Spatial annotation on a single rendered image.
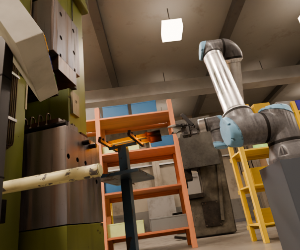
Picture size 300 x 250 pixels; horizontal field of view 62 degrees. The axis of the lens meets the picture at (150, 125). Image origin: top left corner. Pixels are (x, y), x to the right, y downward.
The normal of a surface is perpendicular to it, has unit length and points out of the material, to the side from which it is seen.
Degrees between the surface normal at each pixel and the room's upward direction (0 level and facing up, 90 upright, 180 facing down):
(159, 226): 90
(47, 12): 90
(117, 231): 90
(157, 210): 77
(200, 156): 90
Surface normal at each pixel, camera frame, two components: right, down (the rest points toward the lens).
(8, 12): 0.20, -0.38
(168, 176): -0.01, -0.37
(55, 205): -0.22, -0.33
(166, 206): -0.04, -0.56
